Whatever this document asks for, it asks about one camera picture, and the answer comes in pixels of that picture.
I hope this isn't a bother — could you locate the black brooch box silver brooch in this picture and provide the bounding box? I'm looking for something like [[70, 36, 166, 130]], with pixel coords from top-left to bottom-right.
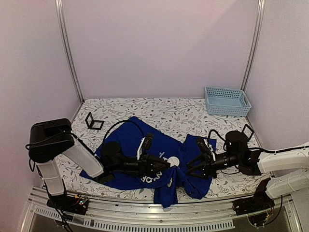
[[241, 124, 254, 141]]

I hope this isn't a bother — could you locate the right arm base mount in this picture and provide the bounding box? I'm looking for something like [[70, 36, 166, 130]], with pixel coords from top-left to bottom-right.
[[232, 178, 275, 227]]

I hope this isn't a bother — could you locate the black cable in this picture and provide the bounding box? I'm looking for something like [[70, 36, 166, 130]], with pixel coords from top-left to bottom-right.
[[101, 120, 145, 150], [208, 129, 227, 150]]

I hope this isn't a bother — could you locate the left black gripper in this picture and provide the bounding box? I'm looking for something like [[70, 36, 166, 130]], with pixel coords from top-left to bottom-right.
[[110, 153, 170, 179]]

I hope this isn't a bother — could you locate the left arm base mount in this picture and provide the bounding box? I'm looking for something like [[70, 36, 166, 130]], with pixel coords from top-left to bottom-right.
[[47, 194, 89, 215]]

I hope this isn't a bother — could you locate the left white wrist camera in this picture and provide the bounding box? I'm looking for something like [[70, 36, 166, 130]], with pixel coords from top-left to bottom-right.
[[137, 133, 154, 160]]

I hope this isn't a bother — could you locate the black brooch box yellow brooch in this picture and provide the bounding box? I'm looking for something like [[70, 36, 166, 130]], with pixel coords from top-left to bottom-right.
[[85, 112, 104, 130]]

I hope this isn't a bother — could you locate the floral patterned tablecloth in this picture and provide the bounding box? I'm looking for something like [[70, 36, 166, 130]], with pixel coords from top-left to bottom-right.
[[47, 97, 273, 201]]

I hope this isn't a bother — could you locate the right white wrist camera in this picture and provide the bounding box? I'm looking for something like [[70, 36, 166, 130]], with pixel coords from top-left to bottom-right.
[[196, 137, 216, 162]]

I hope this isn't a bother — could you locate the blue printed t-shirt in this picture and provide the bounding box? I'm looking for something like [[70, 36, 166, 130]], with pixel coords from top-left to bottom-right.
[[79, 116, 217, 209]]

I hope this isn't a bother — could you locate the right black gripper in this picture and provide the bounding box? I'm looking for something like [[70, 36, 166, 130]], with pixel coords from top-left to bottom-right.
[[185, 152, 241, 180]]

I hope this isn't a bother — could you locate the light blue plastic basket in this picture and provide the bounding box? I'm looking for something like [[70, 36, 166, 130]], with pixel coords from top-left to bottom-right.
[[204, 87, 252, 117]]

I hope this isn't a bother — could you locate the right black cable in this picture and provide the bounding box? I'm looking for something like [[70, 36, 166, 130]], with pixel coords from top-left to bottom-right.
[[208, 129, 227, 150]]

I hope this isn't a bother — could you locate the round light blue brooch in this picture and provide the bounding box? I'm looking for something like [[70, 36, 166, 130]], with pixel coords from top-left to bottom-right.
[[167, 156, 180, 167]]

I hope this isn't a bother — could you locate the left black cable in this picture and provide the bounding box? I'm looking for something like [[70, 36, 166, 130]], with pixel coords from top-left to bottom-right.
[[101, 120, 145, 150]]

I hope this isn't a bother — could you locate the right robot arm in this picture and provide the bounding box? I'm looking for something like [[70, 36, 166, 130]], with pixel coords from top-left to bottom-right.
[[186, 130, 309, 211]]

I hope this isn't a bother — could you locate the aluminium frame post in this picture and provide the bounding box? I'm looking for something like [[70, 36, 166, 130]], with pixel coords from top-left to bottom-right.
[[240, 0, 266, 92], [55, 0, 84, 103]]

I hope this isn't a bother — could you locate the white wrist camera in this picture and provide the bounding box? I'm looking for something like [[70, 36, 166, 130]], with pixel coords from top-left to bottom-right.
[[137, 133, 154, 160], [196, 137, 216, 162]]

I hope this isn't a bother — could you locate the left aluminium frame post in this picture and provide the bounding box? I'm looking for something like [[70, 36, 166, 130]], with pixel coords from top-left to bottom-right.
[[55, 0, 84, 103]]

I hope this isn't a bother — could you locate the right aluminium frame post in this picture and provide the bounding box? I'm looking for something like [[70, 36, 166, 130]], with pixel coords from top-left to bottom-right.
[[240, 0, 266, 92]]

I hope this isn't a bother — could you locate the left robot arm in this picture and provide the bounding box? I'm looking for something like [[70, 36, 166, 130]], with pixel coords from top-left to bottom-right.
[[25, 118, 170, 210]]

